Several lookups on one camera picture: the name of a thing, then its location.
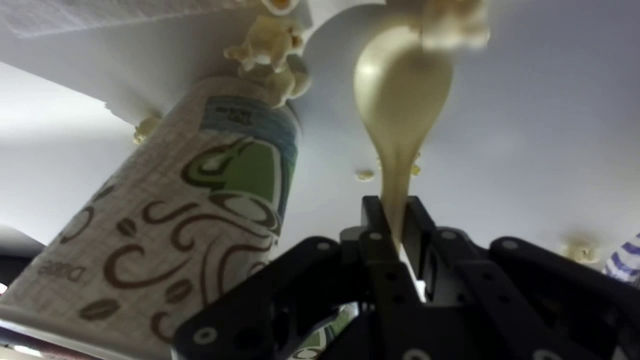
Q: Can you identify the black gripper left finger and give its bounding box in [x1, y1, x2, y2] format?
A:
[172, 196, 427, 360]

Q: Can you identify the coffee print paper cup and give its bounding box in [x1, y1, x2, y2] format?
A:
[0, 72, 302, 360]

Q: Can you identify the cream plastic spoon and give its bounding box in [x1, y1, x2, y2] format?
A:
[352, 24, 456, 251]

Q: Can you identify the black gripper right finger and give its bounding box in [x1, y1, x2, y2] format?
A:
[402, 196, 640, 360]

